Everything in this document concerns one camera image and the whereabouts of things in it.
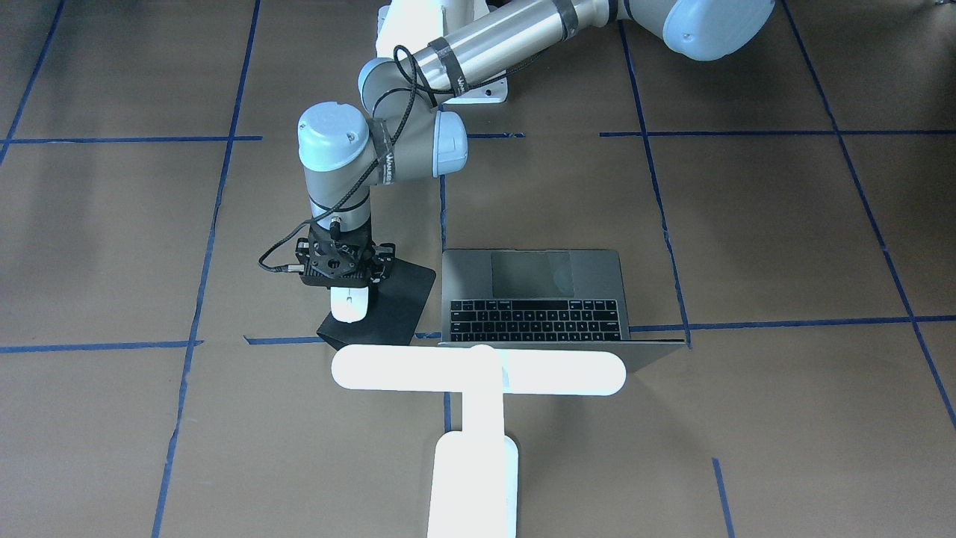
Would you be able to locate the white computer mouse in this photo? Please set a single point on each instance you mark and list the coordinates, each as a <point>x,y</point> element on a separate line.
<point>349,305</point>

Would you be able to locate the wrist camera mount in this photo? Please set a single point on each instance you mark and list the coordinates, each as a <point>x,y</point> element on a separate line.
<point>331,264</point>

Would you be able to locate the grey laptop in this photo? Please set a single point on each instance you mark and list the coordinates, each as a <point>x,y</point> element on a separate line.
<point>540,299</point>

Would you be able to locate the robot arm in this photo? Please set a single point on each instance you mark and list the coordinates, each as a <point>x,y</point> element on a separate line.
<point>399,132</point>

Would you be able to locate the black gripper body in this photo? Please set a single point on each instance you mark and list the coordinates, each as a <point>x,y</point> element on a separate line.
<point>385,256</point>

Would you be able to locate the black mouse pad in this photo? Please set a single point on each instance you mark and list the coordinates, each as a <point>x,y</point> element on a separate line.
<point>394,310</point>

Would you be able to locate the white desk lamp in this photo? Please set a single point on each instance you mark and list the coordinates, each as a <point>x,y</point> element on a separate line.
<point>474,485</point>

